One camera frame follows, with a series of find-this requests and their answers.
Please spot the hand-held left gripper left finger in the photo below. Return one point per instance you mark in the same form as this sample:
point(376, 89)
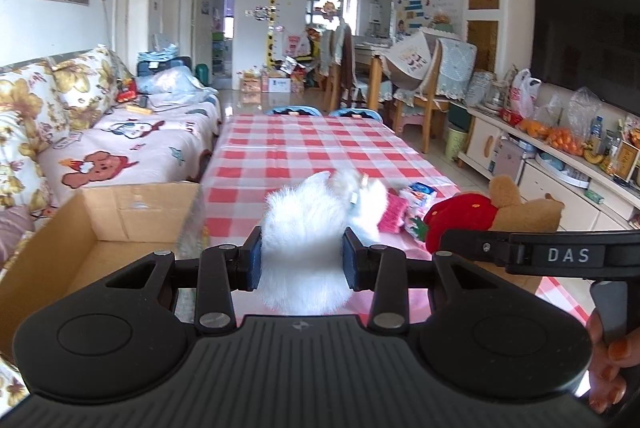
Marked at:
point(255, 260)

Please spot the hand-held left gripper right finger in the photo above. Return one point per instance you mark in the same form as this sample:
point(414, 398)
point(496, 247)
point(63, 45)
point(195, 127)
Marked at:
point(349, 260)

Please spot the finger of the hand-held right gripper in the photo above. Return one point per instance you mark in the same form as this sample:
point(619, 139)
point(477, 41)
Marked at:
point(475, 245)

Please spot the red and brown plush bear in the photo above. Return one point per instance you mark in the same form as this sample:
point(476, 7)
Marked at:
point(465, 213)

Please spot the white plush toy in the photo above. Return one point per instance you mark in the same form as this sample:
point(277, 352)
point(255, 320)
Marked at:
point(305, 228)

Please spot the pink knit hat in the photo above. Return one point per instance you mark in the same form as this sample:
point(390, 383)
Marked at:
point(392, 213)

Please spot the blue tissue packet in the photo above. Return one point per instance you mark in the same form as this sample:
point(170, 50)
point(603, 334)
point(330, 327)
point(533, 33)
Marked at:
point(417, 198)

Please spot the cardboard box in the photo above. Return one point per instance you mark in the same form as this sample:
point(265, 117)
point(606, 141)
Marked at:
point(50, 248)

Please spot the person's right hand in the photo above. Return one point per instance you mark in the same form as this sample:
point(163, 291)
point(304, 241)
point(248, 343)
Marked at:
point(607, 373)

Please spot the bananas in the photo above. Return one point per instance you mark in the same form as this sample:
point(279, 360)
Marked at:
point(594, 156)

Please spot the light green trash bin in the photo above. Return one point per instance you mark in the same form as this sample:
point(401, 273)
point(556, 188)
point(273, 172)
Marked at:
point(455, 143)

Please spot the cream television cabinet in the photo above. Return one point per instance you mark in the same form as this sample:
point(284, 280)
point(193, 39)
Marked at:
point(480, 140)

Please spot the bag of small oranges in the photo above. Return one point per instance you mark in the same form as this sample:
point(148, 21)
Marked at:
point(565, 141)

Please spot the red checked tablecloth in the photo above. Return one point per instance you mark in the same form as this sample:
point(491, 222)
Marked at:
point(300, 142)

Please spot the red snack package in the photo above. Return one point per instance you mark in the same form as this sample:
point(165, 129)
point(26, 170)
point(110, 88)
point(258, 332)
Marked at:
point(511, 116)

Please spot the blue stool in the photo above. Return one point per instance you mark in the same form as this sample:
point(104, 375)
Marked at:
point(357, 113)
point(290, 110)

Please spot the clear plastic bag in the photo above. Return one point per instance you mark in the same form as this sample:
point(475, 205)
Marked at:
point(585, 107)

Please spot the glass kettle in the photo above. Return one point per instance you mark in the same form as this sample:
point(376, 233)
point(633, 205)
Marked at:
point(494, 96)

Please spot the white plastic bag red print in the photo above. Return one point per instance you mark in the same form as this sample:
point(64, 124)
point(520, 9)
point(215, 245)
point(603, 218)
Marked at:
point(522, 95)

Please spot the cartoon printed sofa sheet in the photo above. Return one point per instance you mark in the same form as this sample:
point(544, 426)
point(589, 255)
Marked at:
point(135, 142)

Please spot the pile of boxes on floor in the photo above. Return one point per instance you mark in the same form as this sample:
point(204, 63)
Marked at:
point(275, 82)

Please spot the wooden chair with teal cover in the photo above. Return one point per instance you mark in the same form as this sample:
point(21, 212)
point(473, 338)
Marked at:
point(452, 67)

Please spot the yellow flat box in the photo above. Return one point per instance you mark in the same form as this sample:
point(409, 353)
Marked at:
point(139, 109)

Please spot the blue bedding in clear bag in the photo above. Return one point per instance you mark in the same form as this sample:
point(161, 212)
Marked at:
point(172, 85)

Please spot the black charger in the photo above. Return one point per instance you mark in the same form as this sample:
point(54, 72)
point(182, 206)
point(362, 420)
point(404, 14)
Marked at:
point(143, 101)

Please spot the white folding food cover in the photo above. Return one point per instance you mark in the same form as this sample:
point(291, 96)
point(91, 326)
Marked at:
point(407, 57)

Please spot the wooden dining table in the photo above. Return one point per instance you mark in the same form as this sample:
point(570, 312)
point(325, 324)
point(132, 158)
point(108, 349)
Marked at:
point(372, 57)

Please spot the chair with brown coat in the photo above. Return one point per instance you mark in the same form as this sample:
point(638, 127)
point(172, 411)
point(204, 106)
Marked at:
point(345, 52)

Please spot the red packet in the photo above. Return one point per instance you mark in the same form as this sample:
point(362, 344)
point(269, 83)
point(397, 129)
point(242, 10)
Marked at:
point(127, 91)

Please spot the black suitcase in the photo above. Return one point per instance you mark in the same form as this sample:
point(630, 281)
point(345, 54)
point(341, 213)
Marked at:
point(165, 65)

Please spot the black television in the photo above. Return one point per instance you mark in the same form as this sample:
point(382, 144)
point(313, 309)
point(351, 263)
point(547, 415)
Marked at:
point(585, 37)

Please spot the stack of blue cloths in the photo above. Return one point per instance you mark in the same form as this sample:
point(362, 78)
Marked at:
point(157, 54)

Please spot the large floral cushion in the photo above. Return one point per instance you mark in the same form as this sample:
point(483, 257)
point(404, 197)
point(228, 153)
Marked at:
point(20, 117)
point(85, 82)

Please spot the giraffe height chart sticker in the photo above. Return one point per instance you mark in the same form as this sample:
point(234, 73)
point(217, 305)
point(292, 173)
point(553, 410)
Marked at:
point(274, 7)

